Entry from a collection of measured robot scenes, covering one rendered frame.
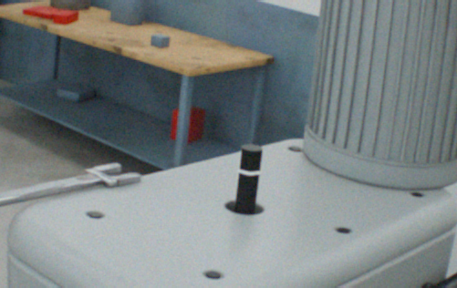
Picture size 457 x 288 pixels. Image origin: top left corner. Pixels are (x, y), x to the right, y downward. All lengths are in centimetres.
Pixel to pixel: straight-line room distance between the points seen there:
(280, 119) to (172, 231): 550
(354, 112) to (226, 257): 27
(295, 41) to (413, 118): 520
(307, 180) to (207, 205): 14
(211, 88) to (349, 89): 570
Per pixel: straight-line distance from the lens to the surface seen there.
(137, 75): 722
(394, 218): 96
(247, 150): 91
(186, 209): 92
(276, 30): 630
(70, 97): 724
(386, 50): 101
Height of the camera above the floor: 223
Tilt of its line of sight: 17 degrees down
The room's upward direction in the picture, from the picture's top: 7 degrees clockwise
